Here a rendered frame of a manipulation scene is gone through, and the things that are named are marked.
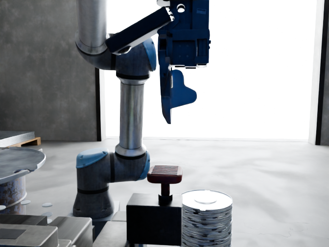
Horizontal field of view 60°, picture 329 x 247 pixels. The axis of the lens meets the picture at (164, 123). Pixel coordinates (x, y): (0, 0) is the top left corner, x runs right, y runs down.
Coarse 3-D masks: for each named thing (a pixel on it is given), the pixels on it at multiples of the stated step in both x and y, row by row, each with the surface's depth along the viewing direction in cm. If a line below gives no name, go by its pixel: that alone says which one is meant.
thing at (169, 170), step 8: (152, 168) 51; (160, 168) 51; (168, 168) 51; (176, 168) 51; (152, 176) 47; (160, 176) 47; (168, 176) 47; (176, 176) 47; (168, 184) 50; (168, 192) 50
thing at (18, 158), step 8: (0, 152) 54; (8, 152) 54; (16, 152) 54; (24, 152) 54; (32, 152) 54; (40, 152) 52; (0, 160) 48; (8, 160) 48; (16, 160) 48; (24, 160) 48; (32, 160) 48; (40, 160) 48; (0, 168) 43; (8, 168) 43; (16, 168) 43; (24, 168) 43; (32, 168) 43; (0, 176) 39; (8, 176) 37; (16, 176) 38
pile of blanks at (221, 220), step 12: (192, 216) 144; (204, 216) 142; (216, 216) 142; (228, 216) 147; (192, 228) 145; (204, 228) 143; (216, 228) 144; (228, 228) 148; (192, 240) 146; (204, 240) 145; (216, 240) 144; (228, 240) 150
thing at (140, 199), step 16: (128, 208) 49; (144, 208) 48; (160, 208) 48; (176, 208) 48; (128, 224) 49; (144, 224) 49; (160, 224) 48; (176, 224) 48; (128, 240) 49; (144, 240) 49; (160, 240) 49; (176, 240) 48
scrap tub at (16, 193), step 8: (24, 176) 156; (0, 184) 138; (8, 184) 142; (16, 184) 146; (24, 184) 156; (0, 192) 138; (8, 192) 142; (16, 192) 147; (24, 192) 156; (0, 200) 139; (8, 200) 142; (16, 200) 147; (8, 208) 143; (16, 208) 147; (24, 208) 156
